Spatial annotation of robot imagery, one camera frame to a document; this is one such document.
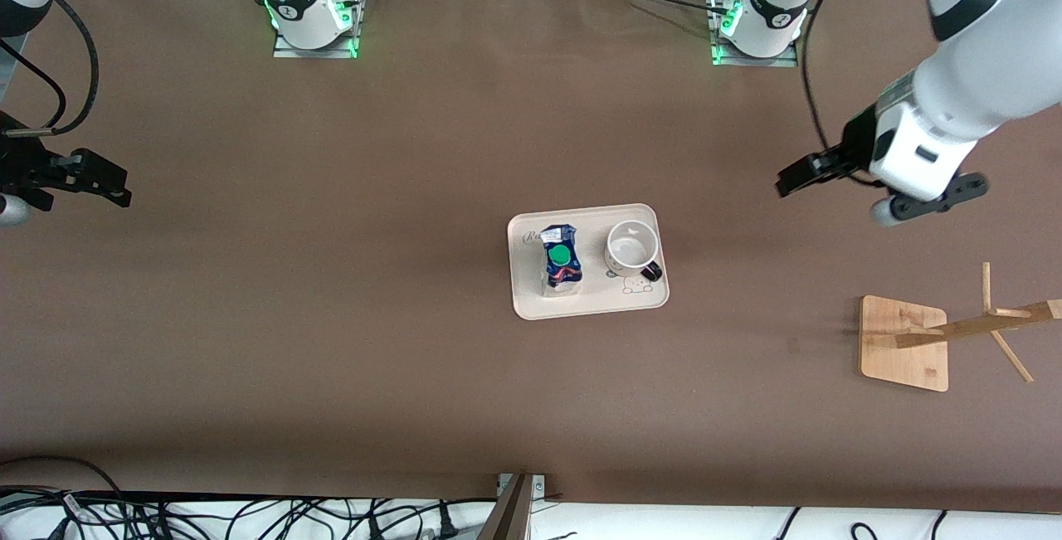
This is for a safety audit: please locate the aluminium profile beam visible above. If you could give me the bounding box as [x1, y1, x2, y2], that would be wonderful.
[477, 472, 547, 540]

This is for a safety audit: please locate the cream rabbit print tray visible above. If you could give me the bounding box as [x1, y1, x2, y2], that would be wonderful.
[507, 203, 670, 321]

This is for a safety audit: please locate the blue milk carton green cap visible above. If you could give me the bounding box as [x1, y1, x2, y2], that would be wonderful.
[539, 223, 583, 299]

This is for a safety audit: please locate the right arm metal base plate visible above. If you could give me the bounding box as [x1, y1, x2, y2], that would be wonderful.
[272, 0, 363, 60]

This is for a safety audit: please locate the white smiley mug black handle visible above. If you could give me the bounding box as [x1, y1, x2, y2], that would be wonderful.
[604, 220, 665, 282]

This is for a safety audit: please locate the wooden mug tree stand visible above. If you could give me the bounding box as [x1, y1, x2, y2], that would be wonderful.
[860, 262, 1062, 393]

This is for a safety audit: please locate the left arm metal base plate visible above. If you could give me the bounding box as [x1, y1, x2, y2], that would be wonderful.
[709, 0, 799, 68]

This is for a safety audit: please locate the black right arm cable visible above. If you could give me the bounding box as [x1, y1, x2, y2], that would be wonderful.
[0, 0, 100, 139]

